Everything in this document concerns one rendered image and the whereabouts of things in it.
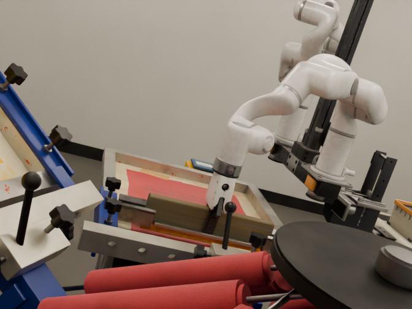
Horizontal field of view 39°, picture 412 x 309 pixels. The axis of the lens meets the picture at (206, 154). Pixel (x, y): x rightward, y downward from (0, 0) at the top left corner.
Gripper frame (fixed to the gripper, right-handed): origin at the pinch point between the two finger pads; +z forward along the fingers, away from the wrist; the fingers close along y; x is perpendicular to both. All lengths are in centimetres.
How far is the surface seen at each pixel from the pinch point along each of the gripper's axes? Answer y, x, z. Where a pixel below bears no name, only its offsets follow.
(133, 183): 37.3, 18.1, 6.0
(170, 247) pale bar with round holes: -26.8, 14.1, -2.4
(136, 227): 0.8, 18.4, 6.1
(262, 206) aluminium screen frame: 34.7, -25.9, 2.3
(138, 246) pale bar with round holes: -27.1, 21.2, -1.1
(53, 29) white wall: 367, 78, -2
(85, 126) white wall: 367, 32, 73
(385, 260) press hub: -86, 3, -32
